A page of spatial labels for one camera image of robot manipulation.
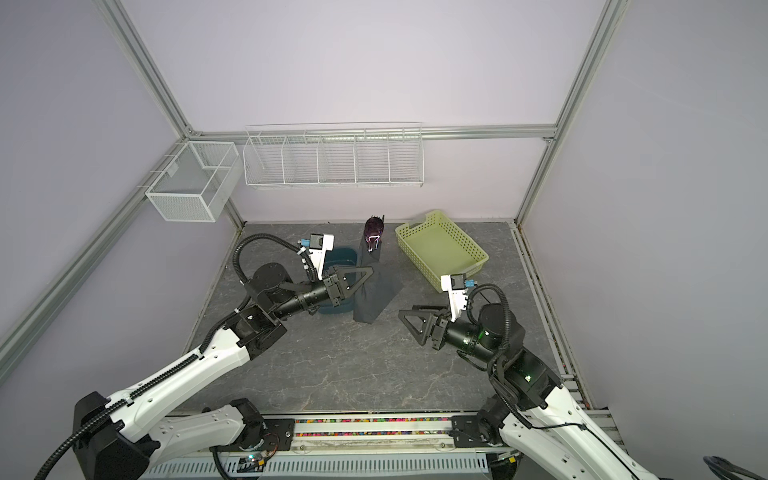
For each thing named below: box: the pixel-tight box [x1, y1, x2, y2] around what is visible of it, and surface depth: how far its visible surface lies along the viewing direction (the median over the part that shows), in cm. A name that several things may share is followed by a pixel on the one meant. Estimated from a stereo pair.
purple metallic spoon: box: [364, 216, 384, 237], surface depth 61 cm
